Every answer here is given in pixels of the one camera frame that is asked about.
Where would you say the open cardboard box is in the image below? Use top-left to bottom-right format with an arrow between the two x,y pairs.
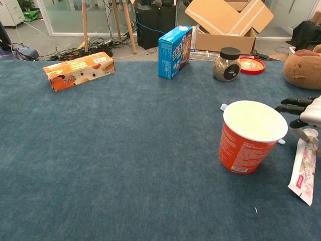
195,25 -> 257,55

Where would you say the light blue toothbrush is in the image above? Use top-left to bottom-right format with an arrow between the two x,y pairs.
220,103 -> 286,146

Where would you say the blue cable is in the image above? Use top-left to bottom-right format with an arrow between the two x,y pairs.
136,19 -> 166,35

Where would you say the glass jar black lid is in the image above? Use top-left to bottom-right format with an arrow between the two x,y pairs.
213,47 -> 242,82

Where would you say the orange snack box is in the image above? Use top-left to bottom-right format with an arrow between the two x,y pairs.
43,51 -> 116,92

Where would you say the green potted plant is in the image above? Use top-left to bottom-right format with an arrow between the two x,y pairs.
17,0 -> 36,11

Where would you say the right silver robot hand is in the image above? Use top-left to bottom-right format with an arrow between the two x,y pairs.
275,95 -> 321,142

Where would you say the white pink toothpaste tube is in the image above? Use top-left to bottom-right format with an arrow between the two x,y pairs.
287,128 -> 319,206

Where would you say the black cable tangle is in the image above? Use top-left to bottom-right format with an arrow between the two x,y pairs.
49,36 -> 131,61

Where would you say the black draped cloth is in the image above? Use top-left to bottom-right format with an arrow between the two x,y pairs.
292,21 -> 321,51

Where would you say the green bag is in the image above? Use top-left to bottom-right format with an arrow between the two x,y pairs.
24,9 -> 41,23

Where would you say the flattened taped cardboard box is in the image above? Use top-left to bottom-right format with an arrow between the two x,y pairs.
185,0 -> 274,36

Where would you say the black computer case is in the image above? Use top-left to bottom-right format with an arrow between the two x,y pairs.
135,5 -> 177,50

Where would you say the white cabinet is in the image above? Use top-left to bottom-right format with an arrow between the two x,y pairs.
0,0 -> 26,27

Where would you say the dark blue rounded housing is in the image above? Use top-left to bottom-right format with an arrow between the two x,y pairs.
0,21 -> 40,61

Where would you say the blue snack box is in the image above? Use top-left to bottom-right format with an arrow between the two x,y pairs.
158,25 -> 193,80

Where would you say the brown capybara plush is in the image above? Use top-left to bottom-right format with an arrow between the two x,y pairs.
283,44 -> 321,90

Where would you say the blue table mat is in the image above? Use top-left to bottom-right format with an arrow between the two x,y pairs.
0,60 -> 321,241

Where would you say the red round lid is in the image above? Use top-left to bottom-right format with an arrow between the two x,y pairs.
239,56 -> 266,75

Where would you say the red paper cup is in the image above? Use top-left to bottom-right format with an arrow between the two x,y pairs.
218,100 -> 288,175

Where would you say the wooden tripod stand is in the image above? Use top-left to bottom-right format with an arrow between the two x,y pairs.
82,0 -> 137,54

